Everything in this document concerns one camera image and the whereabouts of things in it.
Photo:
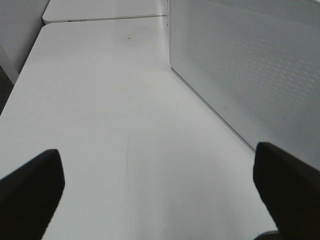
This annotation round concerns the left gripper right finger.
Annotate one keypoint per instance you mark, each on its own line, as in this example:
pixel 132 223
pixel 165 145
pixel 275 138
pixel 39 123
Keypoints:
pixel 290 190

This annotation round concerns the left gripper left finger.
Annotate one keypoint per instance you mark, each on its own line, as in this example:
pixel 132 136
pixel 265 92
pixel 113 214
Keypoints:
pixel 30 195

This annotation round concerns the white microwave door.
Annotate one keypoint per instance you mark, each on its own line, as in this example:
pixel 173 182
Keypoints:
pixel 257 64

